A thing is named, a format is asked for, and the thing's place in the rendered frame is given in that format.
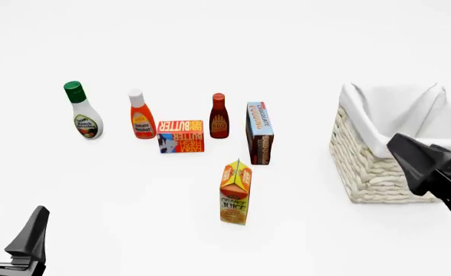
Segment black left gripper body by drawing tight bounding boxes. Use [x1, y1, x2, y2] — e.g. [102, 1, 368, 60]
[0, 256, 46, 276]

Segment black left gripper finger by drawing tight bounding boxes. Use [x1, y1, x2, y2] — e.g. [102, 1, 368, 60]
[4, 205, 51, 267]

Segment white cloth basket liner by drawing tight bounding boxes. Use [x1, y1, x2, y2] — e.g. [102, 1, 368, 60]
[339, 82, 451, 159]

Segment cream wicker basket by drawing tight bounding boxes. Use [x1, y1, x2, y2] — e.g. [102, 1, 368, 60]
[328, 103, 445, 205]

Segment orange juice carton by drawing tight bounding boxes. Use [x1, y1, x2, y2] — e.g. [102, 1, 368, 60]
[219, 157, 253, 226]

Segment ranch dressing bottle green cap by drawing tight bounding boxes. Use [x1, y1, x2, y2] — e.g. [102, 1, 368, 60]
[63, 80, 104, 140]

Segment tomato ketchup bottle white cap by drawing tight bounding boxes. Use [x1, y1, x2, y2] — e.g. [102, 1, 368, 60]
[128, 88, 157, 140]

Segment chocolate pudding box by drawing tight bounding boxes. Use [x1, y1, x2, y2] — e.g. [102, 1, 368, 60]
[245, 101, 275, 166]

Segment red butter box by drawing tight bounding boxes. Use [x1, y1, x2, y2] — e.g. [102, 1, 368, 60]
[156, 120, 206, 154]

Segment brown BBQ sauce bottle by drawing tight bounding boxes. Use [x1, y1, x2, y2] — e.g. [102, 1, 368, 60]
[209, 92, 231, 140]

